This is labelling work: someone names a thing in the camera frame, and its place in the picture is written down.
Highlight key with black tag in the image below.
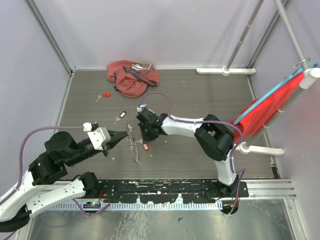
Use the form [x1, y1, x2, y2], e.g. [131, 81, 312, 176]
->
[114, 111, 127, 125]

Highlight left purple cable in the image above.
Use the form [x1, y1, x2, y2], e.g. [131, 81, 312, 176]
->
[0, 124, 91, 240]

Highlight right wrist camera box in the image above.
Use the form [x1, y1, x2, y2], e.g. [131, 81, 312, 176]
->
[136, 104, 148, 113]

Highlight key with red white tag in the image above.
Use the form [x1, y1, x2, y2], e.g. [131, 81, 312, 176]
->
[135, 139, 150, 152]

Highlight white slotted cable duct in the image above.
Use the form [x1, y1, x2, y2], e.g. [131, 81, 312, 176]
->
[49, 197, 223, 212]

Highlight grey rack pole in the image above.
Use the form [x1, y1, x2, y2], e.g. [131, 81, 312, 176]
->
[225, 0, 264, 69]

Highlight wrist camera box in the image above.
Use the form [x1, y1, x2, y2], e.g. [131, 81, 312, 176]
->
[87, 127, 111, 151]
[136, 104, 148, 113]

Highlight white rack base bar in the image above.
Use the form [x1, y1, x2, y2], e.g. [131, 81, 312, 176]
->
[196, 67, 257, 76]

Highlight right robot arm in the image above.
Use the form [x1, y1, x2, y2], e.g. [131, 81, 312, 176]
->
[136, 107, 243, 198]

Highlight red cloth on hanger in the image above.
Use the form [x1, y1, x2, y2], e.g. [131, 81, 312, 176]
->
[231, 73, 304, 143]

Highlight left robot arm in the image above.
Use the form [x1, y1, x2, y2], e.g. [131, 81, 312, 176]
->
[0, 127, 128, 233]

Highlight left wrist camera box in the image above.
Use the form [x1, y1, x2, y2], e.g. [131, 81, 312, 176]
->
[87, 127, 111, 151]

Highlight red crumpled shirt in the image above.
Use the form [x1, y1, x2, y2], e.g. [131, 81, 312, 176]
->
[106, 60, 160, 98]

